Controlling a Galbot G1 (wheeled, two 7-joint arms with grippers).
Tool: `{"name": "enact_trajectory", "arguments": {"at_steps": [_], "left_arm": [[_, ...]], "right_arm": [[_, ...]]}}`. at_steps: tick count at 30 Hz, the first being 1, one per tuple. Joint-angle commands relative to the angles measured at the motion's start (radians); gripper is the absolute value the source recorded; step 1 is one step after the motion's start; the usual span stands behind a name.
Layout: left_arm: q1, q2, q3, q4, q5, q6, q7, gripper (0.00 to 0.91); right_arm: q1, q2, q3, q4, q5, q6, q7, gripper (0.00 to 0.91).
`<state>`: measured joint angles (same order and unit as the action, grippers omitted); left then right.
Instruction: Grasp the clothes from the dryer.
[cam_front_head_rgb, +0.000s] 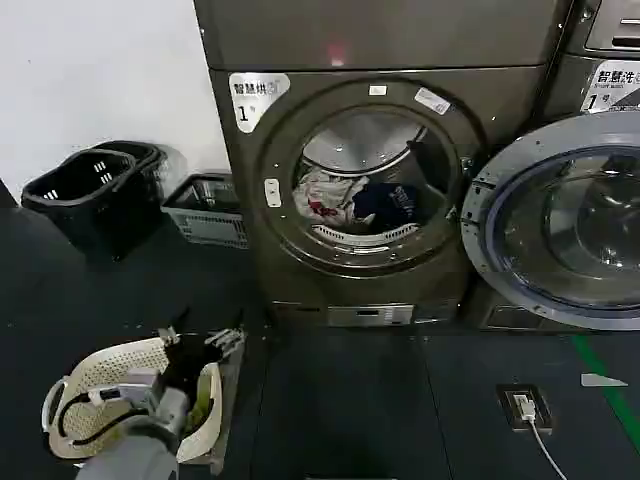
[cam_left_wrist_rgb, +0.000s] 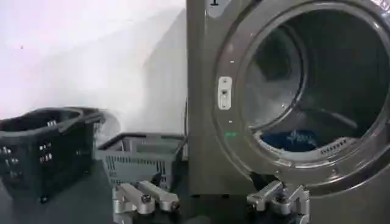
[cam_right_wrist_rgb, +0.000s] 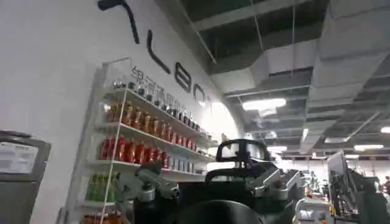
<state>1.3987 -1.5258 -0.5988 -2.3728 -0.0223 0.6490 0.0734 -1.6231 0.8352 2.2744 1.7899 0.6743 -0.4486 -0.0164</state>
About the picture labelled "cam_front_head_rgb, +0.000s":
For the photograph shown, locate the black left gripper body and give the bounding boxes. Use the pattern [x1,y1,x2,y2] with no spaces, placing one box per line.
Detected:
[160,334,225,396]

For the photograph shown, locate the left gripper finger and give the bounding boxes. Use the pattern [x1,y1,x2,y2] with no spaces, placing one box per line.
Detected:
[203,311,247,358]
[157,309,191,349]

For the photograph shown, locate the green cloth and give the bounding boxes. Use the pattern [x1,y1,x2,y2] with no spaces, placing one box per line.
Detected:
[185,383,212,437]

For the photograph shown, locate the white perforated laundry basket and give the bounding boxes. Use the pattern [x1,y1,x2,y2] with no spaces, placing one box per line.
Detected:
[42,335,224,464]

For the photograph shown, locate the grey plastic crate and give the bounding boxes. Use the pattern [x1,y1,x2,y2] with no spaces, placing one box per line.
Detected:
[160,172,250,250]

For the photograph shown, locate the large black plastic basket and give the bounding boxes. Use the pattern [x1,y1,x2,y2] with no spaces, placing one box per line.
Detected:
[20,149,152,262]

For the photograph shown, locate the grey dryer with round opening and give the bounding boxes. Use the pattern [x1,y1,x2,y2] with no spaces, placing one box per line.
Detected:
[207,63,551,330]

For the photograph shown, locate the white cloth with red print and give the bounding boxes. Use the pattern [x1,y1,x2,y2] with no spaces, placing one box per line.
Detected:
[293,166,372,227]

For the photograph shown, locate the navy blue garment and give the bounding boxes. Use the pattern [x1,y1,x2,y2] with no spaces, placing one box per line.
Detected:
[351,181,419,233]

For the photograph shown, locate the white number sticker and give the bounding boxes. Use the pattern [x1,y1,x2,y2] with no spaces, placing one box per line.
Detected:
[579,58,640,114]
[228,71,292,134]

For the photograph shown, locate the white plug adapter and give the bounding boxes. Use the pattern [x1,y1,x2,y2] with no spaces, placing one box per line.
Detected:
[510,393,536,422]

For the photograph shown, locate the black floor socket box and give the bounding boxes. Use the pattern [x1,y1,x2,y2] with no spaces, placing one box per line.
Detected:
[495,383,554,433]

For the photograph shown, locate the grey stacked dryer unit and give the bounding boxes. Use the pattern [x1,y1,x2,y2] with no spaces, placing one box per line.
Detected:
[193,0,577,71]

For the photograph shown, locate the round glass dryer door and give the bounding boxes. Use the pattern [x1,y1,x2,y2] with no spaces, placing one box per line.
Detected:
[460,113,640,333]

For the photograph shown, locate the grey floor arrow marker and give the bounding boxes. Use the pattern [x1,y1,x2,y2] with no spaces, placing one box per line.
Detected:
[580,372,629,388]

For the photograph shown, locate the green floor tape strip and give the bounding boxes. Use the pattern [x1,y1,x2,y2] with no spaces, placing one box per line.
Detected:
[571,333,640,432]

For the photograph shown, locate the grey washing machine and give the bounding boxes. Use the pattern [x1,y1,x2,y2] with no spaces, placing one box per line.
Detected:
[468,51,640,335]

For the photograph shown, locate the grey stacked washer unit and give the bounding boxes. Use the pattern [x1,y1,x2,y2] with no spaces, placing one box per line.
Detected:
[563,0,640,57]

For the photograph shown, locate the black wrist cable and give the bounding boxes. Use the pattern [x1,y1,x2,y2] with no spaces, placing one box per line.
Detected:
[56,383,127,447]

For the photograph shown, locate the white power cable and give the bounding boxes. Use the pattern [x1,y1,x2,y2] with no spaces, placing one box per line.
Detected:
[526,417,565,480]

